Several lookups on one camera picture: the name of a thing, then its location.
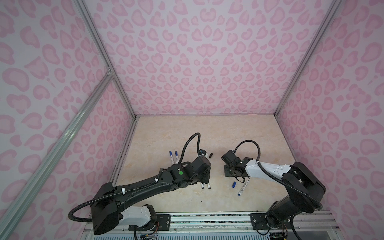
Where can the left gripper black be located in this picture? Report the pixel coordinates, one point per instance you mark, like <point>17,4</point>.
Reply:
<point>207,176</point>

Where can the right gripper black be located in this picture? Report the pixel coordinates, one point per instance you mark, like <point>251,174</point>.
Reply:
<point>225,169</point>

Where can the white marker blue end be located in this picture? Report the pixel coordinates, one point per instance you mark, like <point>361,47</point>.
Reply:
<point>177,157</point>

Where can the white marker pen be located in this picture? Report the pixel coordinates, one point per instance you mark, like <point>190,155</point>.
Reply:
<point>172,157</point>

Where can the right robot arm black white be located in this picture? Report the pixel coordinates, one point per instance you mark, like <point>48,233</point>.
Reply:
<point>305,190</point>

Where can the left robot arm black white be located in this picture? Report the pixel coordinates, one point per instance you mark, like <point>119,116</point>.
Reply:
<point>111,201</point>

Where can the white marker far right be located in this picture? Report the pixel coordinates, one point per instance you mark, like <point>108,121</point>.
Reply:
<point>244,187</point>

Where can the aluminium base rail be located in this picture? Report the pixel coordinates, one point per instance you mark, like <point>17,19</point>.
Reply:
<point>321,225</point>

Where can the aluminium frame strut diagonal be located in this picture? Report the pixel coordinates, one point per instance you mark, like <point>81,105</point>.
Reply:
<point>20,205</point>

